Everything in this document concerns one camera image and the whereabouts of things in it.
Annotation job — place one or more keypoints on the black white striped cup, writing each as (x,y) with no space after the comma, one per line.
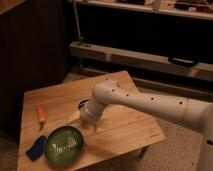
(82,103)

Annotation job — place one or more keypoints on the blue sponge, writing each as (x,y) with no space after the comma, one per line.
(36,150)

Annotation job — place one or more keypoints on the dark cabinet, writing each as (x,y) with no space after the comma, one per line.
(32,55)

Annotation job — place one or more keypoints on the wooden folding table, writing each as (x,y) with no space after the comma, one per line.
(120,131)

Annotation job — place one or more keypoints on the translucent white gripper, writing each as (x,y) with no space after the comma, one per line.
(89,125)

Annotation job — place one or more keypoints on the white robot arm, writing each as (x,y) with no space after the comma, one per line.
(194,114)

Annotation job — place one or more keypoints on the orange toy carrot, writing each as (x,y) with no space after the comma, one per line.
(41,117)

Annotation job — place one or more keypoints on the green ceramic bowl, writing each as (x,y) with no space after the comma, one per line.
(63,146)

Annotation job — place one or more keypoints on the black handle on shelf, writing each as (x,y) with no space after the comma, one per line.
(181,62)

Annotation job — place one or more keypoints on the metal shelf rail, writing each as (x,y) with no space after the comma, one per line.
(140,60)

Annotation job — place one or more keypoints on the vertical metal pole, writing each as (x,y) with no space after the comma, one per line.
(79,35)

